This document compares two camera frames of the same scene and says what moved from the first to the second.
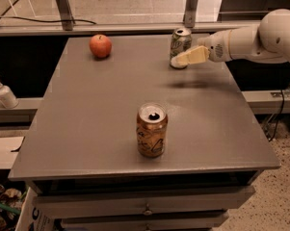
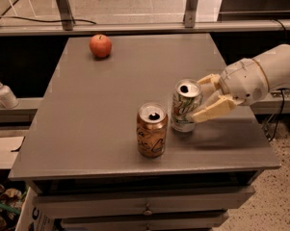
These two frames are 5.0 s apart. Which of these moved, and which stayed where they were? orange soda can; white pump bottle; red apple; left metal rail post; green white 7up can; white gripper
Moved: white gripper; green white 7up can
Stayed: white pump bottle; orange soda can; left metal rail post; red apple
